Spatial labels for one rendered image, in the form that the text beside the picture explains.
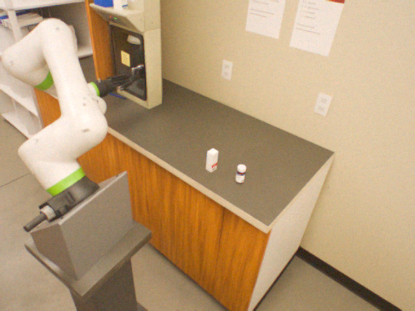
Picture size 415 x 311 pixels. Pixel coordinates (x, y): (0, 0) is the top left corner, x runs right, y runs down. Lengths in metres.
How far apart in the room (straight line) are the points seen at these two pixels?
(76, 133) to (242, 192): 0.76
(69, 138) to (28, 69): 0.41
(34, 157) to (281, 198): 0.97
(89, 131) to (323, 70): 1.19
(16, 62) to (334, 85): 1.39
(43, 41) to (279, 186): 1.11
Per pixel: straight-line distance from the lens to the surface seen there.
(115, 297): 1.43
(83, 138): 0.96
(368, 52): 1.62
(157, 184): 1.73
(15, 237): 2.66
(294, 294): 2.27
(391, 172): 1.80
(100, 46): 2.09
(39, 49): 1.25
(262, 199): 1.38
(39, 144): 1.02
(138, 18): 1.75
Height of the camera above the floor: 1.88
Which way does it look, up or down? 36 degrees down
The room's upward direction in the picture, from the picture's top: 4 degrees clockwise
